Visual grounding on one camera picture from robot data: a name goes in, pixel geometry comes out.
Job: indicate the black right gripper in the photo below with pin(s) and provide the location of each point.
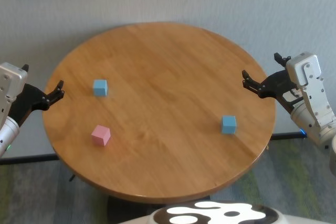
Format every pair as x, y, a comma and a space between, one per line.
281, 85

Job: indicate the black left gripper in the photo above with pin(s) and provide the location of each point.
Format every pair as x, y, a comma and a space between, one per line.
29, 102

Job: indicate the blue cube block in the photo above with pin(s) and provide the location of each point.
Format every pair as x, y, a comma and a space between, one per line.
100, 87
228, 125

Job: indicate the pink cube block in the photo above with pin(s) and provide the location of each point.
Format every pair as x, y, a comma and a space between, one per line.
99, 136

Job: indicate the white black robot torso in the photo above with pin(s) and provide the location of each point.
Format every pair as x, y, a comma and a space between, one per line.
215, 213

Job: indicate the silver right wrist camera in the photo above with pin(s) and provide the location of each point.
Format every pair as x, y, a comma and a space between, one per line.
309, 77

